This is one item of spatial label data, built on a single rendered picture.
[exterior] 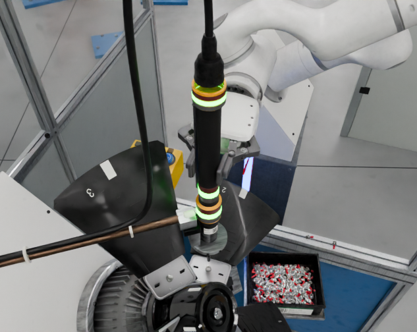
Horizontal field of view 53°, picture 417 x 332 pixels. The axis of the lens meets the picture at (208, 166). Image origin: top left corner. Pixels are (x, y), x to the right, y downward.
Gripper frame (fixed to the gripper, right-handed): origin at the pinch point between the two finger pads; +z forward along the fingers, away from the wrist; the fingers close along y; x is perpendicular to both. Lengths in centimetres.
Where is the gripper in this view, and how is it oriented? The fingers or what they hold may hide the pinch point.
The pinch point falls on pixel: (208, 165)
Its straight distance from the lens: 63.8
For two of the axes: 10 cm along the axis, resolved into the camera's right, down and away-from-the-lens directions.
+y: -9.5, -2.3, 2.0
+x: 0.0, -6.6, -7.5
